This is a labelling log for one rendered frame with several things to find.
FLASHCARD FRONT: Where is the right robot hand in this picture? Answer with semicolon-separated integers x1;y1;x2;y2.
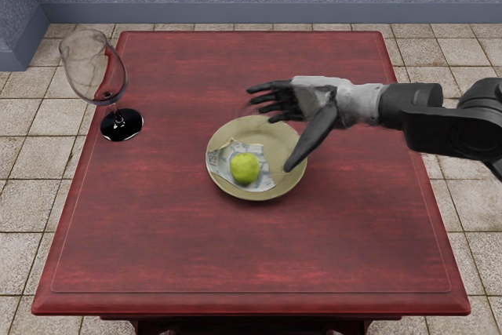
246;75;384;173

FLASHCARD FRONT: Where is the beige patterned plate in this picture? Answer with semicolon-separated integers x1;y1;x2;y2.
205;116;308;202

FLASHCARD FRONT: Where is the green apple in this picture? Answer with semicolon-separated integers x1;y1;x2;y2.
229;152;260;185

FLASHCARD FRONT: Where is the clear wine glass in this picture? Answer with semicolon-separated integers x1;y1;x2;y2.
58;28;144;143

